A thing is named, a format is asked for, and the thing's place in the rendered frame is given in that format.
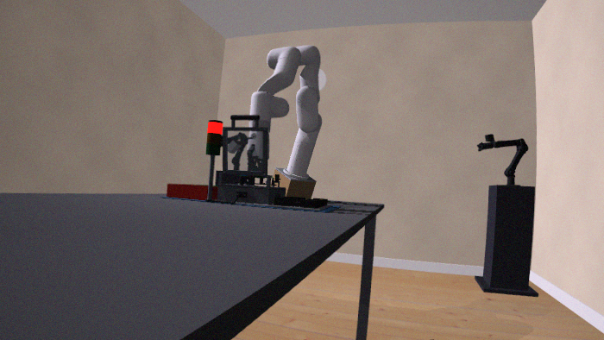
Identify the red open-top bin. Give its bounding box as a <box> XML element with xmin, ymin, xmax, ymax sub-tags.
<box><xmin>167</xmin><ymin>184</ymin><xmax>217</xmax><ymax>200</ymax></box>

